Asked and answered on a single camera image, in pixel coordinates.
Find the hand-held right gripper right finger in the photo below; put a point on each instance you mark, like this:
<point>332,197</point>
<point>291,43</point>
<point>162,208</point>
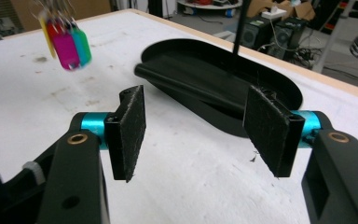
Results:
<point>270,130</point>

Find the black tray with hanger post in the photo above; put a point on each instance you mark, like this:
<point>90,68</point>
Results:
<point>217,119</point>

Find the white round table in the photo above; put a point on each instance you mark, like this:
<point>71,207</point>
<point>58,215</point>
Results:
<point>209,4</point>

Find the white table leg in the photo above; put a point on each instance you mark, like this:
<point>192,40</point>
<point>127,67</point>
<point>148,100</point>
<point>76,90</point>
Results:
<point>332,37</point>

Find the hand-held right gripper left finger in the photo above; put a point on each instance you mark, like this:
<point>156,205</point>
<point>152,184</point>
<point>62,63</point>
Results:
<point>127,133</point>

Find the blue tape roll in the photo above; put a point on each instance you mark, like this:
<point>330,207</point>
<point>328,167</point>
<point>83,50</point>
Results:
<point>230,13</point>

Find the black computer tower green label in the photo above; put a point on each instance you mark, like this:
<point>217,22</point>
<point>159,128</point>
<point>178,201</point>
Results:
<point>254,35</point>

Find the black speakers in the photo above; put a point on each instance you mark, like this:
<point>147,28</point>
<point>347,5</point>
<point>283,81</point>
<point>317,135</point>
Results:
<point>287,37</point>

